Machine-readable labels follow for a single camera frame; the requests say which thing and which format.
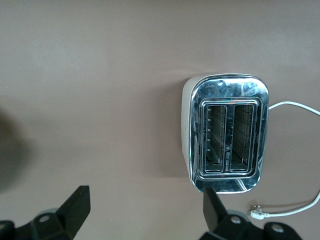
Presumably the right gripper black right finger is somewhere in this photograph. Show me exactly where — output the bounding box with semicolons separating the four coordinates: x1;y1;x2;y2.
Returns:
199;186;303;240

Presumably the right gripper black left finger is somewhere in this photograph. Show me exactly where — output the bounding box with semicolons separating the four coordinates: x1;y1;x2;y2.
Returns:
0;185;91;240

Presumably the cream toaster with chrome top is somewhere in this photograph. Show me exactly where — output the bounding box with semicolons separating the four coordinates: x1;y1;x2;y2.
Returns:
181;73;270;195

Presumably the white toaster power cord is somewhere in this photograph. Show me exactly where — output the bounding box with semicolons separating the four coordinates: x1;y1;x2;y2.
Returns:
249;100;320;221

